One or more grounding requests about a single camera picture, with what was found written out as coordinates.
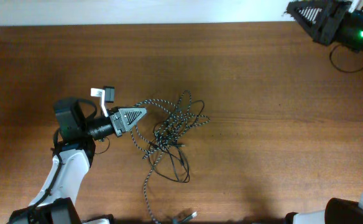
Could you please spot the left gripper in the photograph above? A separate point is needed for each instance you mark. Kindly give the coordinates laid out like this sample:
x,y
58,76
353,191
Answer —
x,y
118,122

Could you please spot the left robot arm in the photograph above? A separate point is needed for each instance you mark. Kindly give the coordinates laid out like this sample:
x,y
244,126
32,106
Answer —
x,y
72,157

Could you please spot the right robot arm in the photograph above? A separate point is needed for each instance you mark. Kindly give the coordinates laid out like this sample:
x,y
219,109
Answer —
x,y
337,210

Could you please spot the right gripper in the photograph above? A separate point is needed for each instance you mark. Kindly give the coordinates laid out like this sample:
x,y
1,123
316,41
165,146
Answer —
x,y
328,20

